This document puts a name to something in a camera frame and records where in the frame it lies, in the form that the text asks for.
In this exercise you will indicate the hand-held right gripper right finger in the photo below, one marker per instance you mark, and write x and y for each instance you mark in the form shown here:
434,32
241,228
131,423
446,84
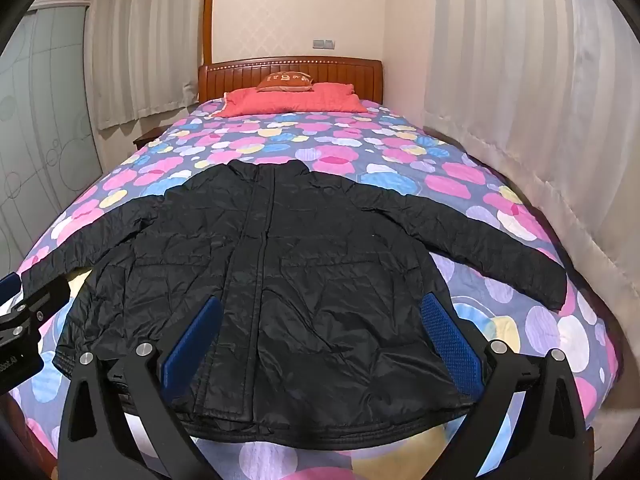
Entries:
450,345

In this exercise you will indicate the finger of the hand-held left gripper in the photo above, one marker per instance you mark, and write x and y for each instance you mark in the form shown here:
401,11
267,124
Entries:
47,295
10,287

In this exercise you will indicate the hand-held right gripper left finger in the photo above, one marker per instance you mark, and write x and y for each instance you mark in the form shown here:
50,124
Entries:
192,347

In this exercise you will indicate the black puffer jacket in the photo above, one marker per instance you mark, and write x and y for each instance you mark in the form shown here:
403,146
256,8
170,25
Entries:
300,285

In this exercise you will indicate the frosted glass wardrobe door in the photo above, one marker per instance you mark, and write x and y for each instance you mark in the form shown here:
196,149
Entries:
45,125

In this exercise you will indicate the wooden nightstand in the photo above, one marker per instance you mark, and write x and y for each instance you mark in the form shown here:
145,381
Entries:
146,137

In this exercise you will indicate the floral dotted bedspread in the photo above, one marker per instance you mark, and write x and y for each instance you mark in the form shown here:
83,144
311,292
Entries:
350,145

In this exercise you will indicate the cream window curtain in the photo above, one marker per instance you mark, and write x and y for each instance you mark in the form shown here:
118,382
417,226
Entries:
530,110
145,45

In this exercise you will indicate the red pillow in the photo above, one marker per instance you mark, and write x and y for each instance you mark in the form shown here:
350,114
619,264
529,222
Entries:
290,102

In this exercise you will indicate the wooden headboard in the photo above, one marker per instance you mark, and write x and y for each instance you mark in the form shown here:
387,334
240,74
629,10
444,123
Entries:
240,75

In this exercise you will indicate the small orange cushion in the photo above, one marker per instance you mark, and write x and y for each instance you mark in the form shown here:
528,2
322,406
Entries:
285,81

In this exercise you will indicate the wooden wall post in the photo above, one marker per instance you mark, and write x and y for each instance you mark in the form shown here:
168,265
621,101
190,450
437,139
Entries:
209,15

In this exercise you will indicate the grey wall switch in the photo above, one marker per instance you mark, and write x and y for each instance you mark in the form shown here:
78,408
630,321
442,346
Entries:
324,43

